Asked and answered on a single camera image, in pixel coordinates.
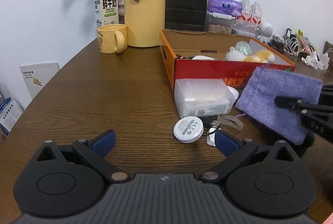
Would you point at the small white charger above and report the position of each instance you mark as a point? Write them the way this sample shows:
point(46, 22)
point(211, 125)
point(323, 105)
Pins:
point(211, 138)

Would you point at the yellow plush toy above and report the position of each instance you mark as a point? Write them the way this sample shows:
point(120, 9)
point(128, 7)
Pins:
point(260, 57)

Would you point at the red cardboard box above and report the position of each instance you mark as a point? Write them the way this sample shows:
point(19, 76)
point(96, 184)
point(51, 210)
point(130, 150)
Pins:
point(208, 70)

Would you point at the white robot speaker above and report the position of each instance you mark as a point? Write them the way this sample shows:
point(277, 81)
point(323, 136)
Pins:
point(266, 31)

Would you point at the crumpled white paper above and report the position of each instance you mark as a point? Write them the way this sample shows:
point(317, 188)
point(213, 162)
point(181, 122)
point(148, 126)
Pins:
point(311, 60)

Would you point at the brown cardboard stand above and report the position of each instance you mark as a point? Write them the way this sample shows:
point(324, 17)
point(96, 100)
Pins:
point(329, 46)

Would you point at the blue white carton box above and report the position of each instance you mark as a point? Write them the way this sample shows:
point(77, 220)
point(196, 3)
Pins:
point(10, 114)

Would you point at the white round charger puck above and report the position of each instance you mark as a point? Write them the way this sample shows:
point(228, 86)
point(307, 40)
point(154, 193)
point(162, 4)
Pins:
point(188, 129)

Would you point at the white milk carton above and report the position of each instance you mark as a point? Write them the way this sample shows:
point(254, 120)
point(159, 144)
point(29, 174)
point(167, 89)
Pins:
point(106, 8)

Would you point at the translucent plastic container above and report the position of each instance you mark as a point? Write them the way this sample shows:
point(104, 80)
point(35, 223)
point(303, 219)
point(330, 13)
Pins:
point(200, 96)

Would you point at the white ribbed lid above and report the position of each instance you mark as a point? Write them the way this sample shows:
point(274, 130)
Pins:
point(234, 94)

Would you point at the clear water bottle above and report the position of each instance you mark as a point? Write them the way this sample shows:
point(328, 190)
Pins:
point(245, 12)
point(256, 14)

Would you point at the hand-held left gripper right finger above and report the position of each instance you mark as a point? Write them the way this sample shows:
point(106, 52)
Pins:
point(225, 143)

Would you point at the clear plastic bag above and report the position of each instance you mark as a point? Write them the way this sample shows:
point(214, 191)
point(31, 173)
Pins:
point(243, 47)

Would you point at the yellow mug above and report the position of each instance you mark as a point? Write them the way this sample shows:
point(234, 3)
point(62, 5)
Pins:
point(110, 38)

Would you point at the purple tissue pack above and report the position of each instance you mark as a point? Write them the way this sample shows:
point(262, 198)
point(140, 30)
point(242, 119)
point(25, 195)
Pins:
point(225, 5)

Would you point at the yellow snack packet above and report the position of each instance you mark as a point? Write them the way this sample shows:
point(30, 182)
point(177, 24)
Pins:
point(307, 42)

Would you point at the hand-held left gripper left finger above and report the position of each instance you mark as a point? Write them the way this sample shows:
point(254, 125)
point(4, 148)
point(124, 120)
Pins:
point(105, 142)

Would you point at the clear snack container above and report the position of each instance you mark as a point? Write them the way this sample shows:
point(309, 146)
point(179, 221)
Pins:
point(219, 26)

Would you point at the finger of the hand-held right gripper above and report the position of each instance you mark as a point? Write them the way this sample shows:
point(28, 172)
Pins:
point(286, 101)
point(327, 94)

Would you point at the yellow thermos jug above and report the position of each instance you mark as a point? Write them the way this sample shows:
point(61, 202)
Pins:
point(145, 10)

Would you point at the purple knit pouch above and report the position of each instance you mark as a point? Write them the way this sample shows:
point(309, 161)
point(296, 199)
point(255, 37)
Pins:
point(265, 99)

